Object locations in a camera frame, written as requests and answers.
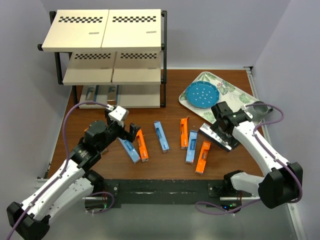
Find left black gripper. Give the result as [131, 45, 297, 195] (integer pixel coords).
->
[97, 109, 140, 152]

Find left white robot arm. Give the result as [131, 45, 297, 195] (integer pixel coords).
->
[6, 106, 140, 240]

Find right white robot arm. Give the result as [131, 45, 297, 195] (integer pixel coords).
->
[210, 101, 303, 209]

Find beige three-tier shelf rack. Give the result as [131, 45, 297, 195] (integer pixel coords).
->
[37, 9, 168, 109]

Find blue toothpaste box left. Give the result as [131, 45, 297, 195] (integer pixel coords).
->
[118, 138, 141, 164]

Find blue toothpaste box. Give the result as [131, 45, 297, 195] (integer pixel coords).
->
[185, 130, 198, 164]
[154, 121, 170, 153]
[118, 138, 141, 164]

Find orange toothpaste box far left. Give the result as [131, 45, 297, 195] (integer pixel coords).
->
[84, 127, 107, 153]

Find orange toothpaste box centre-left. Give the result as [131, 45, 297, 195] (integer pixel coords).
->
[136, 129, 149, 162]

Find grey ceramic mug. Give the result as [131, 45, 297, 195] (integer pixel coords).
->
[247, 101, 273, 123]

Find blue dotted plate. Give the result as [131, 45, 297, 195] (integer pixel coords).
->
[185, 81, 220, 109]

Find orange toothpaste box centre-right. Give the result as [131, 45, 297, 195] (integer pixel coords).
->
[180, 116, 190, 150]

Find blue toothpaste box centre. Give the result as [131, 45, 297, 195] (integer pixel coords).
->
[154, 121, 170, 153]

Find blue toothpaste box right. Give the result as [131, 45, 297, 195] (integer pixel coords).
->
[185, 130, 198, 164]

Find orange toothpaste box right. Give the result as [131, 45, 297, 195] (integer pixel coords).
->
[195, 140, 211, 174]

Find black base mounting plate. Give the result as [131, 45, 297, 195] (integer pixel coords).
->
[93, 179, 242, 210]

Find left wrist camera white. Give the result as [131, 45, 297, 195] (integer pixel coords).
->
[105, 104, 129, 127]

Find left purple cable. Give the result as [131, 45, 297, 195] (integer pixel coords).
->
[5, 101, 115, 240]

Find purple cable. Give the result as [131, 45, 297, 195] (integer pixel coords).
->
[194, 103, 304, 216]
[5, 101, 115, 240]

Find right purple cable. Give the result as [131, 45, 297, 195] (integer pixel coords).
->
[194, 103, 304, 216]

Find aluminium frame rail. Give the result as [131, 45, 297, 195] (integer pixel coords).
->
[18, 162, 308, 240]

